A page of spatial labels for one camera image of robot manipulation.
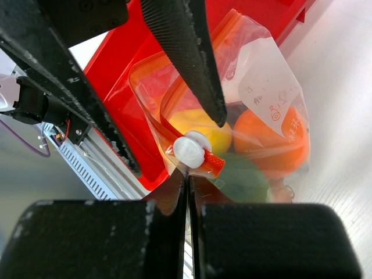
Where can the orange fruit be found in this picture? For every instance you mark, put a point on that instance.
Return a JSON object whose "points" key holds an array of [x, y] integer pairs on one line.
{"points": [[276, 155]]}

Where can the green lime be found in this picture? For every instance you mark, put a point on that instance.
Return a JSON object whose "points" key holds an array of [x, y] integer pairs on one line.
{"points": [[241, 180]]}

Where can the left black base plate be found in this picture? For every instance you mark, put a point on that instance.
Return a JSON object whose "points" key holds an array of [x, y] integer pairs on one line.
{"points": [[77, 129]]}

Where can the white slotted cable duct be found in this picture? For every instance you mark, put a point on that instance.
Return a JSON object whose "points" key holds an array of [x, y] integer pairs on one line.
{"points": [[97, 166]]}

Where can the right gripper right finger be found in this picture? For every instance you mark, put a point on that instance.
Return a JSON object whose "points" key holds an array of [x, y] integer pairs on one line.
{"points": [[266, 240]]}

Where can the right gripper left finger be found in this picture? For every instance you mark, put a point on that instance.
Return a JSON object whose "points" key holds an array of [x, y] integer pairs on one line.
{"points": [[101, 239]]}

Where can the red plastic tray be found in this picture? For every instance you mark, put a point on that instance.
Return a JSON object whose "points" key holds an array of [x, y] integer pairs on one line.
{"points": [[126, 45]]}

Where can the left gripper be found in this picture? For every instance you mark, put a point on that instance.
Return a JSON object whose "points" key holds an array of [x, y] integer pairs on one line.
{"points": [[39, 34]]}

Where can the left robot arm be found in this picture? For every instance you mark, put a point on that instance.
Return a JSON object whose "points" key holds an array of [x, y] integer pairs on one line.
{"points": [[27, 103]]}

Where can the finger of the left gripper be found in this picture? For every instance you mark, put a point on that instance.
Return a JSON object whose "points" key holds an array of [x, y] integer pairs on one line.
{"points": [[181, 29]]}

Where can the clear zip top bag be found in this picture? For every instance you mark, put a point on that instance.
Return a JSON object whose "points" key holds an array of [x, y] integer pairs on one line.
{"points": [[254, 75]]}

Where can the yellow pear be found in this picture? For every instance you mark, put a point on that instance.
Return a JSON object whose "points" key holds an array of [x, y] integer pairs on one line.
{"points": [[197, 120]]}

